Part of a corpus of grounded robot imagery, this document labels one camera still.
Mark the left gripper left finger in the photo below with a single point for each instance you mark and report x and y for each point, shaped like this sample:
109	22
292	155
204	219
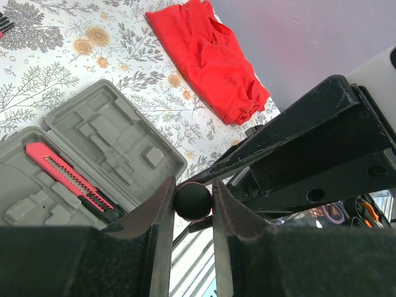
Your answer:
130	257

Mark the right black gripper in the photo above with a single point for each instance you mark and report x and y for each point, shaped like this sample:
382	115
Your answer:
332	144

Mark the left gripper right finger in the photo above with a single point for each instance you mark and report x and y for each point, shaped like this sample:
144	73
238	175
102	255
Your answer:
253	258

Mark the pink black utility knife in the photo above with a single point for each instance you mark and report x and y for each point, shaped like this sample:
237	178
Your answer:
64	173

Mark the pink black long screwdriver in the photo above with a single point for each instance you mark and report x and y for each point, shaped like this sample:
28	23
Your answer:
192	201

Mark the grey plastic tool case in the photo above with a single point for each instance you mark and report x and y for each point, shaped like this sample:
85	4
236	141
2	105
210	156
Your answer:
104	138

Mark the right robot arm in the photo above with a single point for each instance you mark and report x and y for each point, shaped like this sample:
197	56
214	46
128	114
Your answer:
378	76

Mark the red cloth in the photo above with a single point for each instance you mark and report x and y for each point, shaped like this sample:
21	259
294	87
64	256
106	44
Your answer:
208	55

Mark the pink black bit holder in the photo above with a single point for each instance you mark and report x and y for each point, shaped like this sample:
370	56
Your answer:
5	24

